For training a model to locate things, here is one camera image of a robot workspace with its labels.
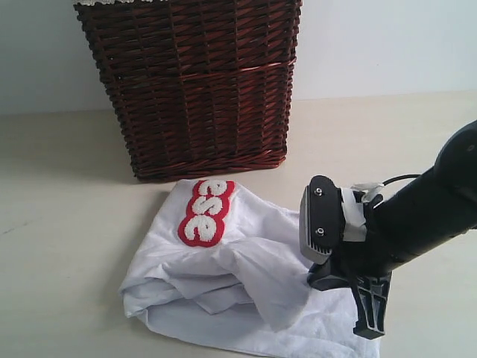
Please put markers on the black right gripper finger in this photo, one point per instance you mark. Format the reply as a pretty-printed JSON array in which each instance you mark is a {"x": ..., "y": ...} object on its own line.
[{"x": 326, "y": 277}]

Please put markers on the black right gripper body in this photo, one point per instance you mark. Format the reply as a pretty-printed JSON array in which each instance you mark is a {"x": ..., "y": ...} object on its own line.
[{"x": 362, "y": 266}]

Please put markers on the white shirt with red trim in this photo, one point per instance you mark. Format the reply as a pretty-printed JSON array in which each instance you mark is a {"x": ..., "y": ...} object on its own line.
[{"x": 221, "y": 267}]

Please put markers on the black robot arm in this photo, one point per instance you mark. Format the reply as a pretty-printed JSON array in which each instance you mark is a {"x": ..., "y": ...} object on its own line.
[{"x": 430, "y": 209}]

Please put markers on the dark brown wicker basket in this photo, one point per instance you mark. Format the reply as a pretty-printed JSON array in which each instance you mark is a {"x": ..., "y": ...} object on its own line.
[{"x": 198, "y": 87}]

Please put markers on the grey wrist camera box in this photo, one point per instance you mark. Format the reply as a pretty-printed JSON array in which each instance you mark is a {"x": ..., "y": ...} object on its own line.
[{"x": 331, "y": 216}]

